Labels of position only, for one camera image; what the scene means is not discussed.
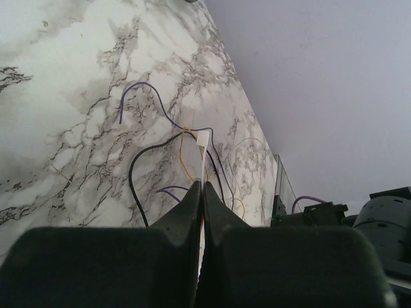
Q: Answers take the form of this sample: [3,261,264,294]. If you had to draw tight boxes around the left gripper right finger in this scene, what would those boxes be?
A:
[195,183,397,307]

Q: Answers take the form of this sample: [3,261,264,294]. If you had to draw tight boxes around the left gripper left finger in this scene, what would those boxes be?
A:
[1,182,202,307]

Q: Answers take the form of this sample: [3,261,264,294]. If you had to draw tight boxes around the purple wire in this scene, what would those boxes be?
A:
[118,81,235,212]

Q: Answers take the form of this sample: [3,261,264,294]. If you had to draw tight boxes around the yellow wire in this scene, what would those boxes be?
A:
[179,126,247,221]

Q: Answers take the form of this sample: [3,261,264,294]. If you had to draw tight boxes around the dark brown wire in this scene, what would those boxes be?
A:
[128,133,229,228]

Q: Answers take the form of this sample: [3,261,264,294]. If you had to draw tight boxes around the white plastic zip tie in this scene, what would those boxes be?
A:
[197,130,209,278]

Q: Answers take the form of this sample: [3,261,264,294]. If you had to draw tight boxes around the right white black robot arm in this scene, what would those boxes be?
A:
[270,186,410,291]

